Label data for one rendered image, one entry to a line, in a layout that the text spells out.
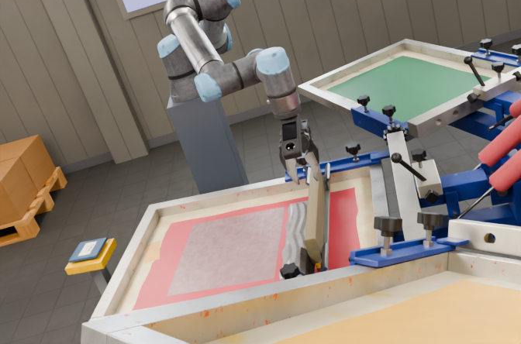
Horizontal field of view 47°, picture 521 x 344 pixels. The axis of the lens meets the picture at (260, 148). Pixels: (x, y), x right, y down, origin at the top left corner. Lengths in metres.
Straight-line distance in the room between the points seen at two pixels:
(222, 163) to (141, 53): 2.89
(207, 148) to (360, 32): 3.04
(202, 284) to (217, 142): 0.79
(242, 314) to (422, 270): 0.46
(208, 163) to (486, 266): 1.40
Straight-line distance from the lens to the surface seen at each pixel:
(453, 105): 2.00
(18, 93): 5.43
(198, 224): 1.90
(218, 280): 1.62
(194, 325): 0.63
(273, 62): 1.43
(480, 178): 1.59
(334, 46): 5.12
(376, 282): 0.92
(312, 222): 1.52
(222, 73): 1.52
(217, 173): 2.33
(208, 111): 2.23
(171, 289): 1.67
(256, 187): 1.91
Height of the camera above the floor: 1.87
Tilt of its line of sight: 24 degrees down
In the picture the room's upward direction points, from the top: 18 degrees counter-clockwise
